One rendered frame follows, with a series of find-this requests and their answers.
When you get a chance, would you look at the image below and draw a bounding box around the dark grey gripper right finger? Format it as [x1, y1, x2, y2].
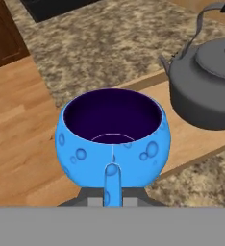
[121, 187, 167, 208]

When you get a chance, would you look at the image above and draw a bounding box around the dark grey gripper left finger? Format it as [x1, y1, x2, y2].
[57, 187, 105, 208]

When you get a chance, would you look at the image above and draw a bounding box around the blue bubble-patterned mug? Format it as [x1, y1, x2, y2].
[55, 87, 172, 208]

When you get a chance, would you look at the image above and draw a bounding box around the light wooden tray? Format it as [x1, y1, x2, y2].
[117, 68, 225, 183]

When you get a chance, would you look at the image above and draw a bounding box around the grey kettle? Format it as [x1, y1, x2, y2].
[158, 2, 225, 132]

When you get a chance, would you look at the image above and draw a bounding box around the dark brown cabinet door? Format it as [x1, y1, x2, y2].
[0, 0, 32, 72]

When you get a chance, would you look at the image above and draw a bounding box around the black hob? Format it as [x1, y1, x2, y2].
[19, 0, 101, 24]

